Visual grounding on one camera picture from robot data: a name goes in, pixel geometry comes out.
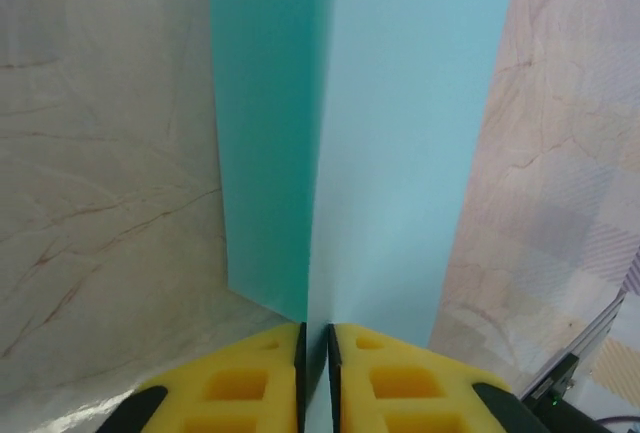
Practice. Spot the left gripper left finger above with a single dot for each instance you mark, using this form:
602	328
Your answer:
240	383

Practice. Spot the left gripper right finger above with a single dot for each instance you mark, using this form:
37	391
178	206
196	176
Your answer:
400	388

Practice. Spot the aluminium side rail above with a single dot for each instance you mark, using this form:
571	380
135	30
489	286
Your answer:
600	323

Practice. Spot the teal square paper sheet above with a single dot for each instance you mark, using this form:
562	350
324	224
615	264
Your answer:
400	103

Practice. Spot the circuit board with green light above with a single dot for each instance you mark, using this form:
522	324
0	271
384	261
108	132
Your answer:
552	383

